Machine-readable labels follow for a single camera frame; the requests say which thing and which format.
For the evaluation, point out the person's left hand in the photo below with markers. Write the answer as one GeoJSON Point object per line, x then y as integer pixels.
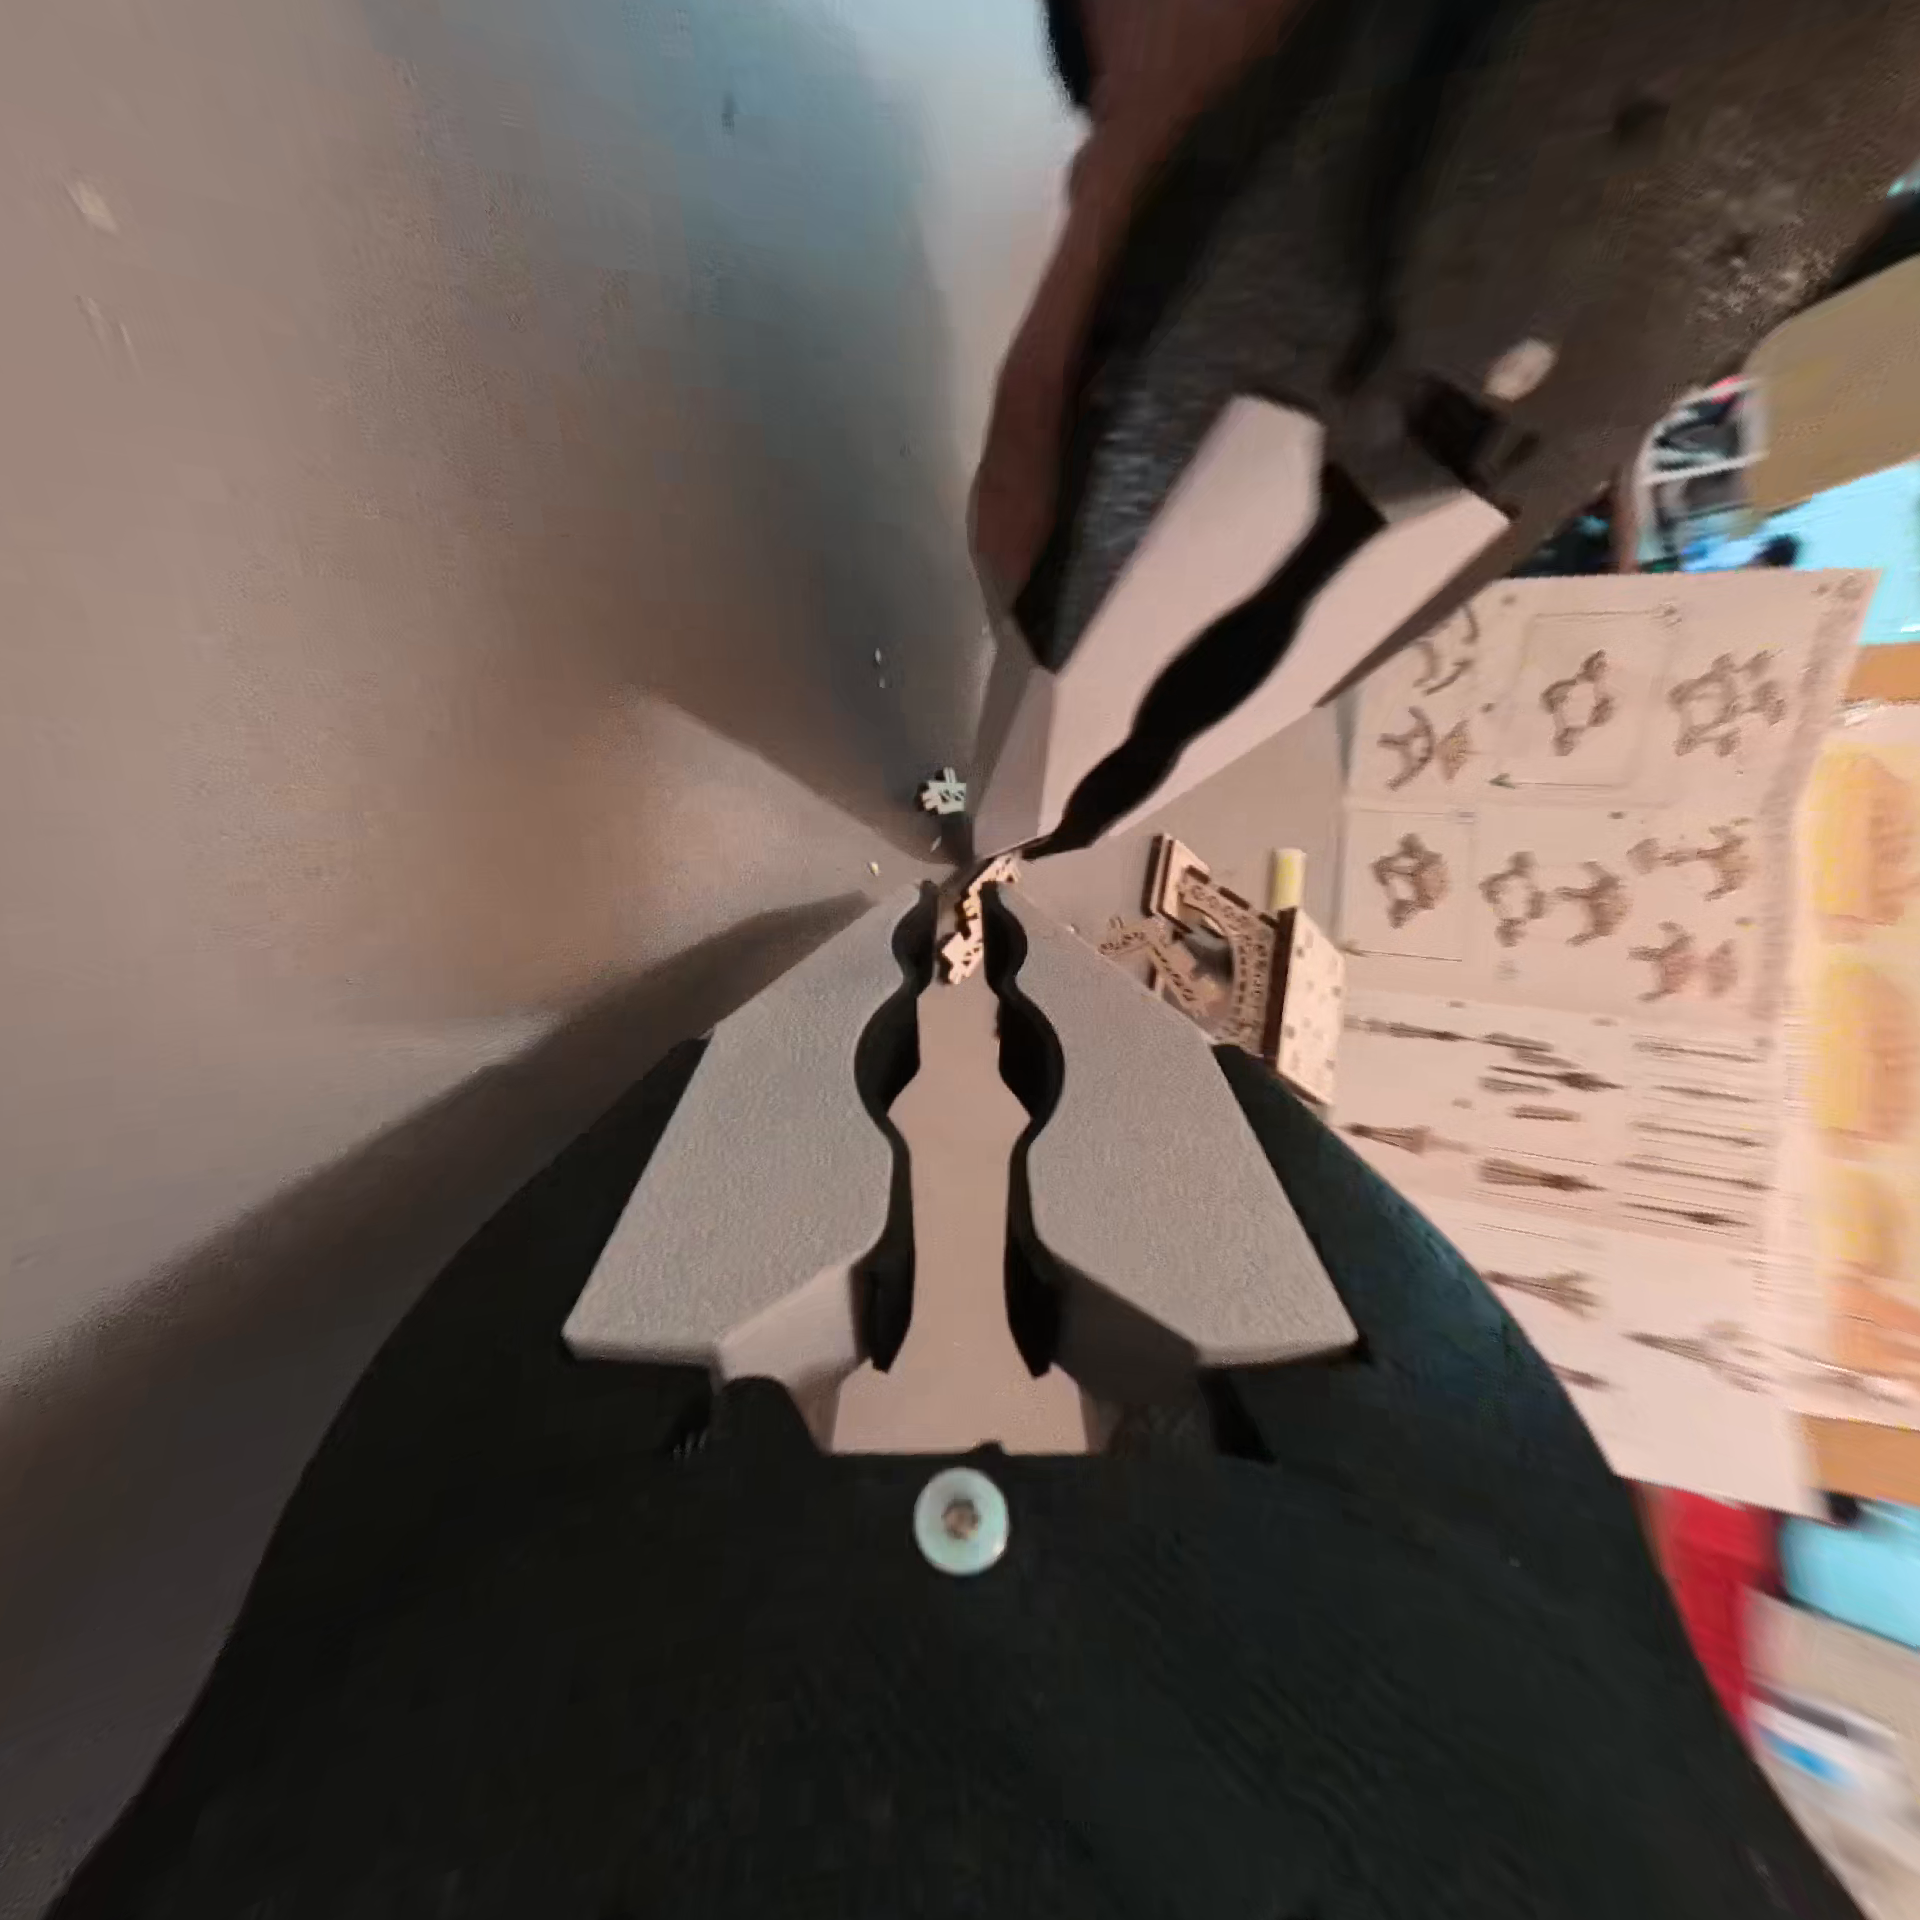
{"type": "Point", "coordinates": [1049, 388]}

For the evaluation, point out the pale wax cylinder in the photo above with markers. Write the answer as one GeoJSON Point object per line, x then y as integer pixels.
{"type": "Point", "coordinates": [1288, 878]}

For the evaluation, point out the yellow printed sheet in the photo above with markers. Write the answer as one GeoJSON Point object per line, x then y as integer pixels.
{"type": "Point", "coordinates": [1868, 1049]}

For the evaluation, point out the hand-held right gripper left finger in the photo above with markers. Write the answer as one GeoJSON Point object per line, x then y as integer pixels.
{"type": "Point", "coordinates": [720, 1200]}

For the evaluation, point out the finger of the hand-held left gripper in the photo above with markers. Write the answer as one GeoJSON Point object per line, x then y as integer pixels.
{"type": "Point", "coordinates": [1154, 600]}
{"type": "Point", "coordinates": [1394, 600]}

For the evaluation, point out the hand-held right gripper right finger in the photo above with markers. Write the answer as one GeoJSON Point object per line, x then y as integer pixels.
{"type": "Point", "coordinates": [1171, 1200]}

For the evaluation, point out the tan cardboard box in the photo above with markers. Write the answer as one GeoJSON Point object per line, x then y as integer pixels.
{"type": "Point", "coordinates": [1839, 388]}

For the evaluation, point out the paper instruction sheet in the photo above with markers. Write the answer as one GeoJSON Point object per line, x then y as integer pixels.
{"type": "Point", "coordinates": [1588, 1049]}

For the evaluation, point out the wooden tower base model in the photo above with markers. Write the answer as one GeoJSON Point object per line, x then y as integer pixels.
{"type": "Point", "coordinates": [1276, 991]}

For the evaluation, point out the wooden lattice arch piece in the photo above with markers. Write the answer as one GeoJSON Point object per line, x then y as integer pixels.
{"type": "Point", "coordinates": [960, 943]}

